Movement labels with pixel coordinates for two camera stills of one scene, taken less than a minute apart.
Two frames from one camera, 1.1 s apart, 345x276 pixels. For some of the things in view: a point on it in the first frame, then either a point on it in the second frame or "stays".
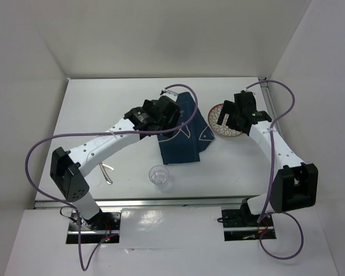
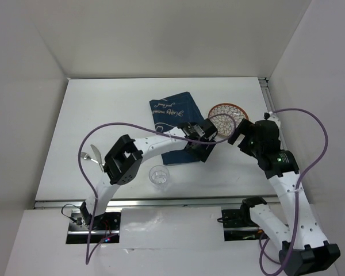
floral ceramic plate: (213, 117) stays
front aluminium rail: (133, 203) stays
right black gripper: (227, 108) → (245, 127)
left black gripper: (172, 121) → (202, 153)
